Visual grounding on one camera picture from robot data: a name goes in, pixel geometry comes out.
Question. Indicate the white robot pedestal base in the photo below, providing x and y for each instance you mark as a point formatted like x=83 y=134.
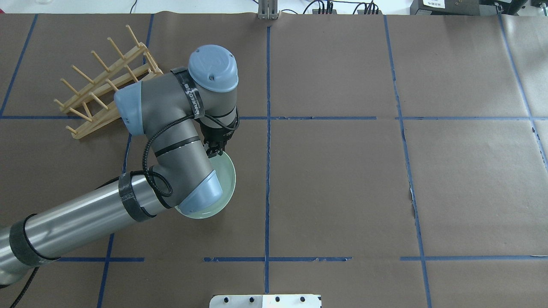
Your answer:
x=266 y=301

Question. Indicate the light green plate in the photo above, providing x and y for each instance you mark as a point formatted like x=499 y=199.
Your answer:
x=224 y=179

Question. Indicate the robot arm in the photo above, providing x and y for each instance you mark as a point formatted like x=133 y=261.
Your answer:
x=188 y=115

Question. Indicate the black usb hub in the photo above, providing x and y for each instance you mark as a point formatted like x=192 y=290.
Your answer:
x=325 y=9
x=367 y=9

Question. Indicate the aluminium frame post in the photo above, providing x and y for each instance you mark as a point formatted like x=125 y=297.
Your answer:
x=268 y=9

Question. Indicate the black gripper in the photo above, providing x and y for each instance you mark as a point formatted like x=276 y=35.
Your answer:
x=215 y=137

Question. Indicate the black computer box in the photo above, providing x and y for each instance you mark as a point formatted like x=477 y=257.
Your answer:
x=445 y=7

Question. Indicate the wooden dish rack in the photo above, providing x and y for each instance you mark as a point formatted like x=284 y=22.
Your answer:
x=130 y=67

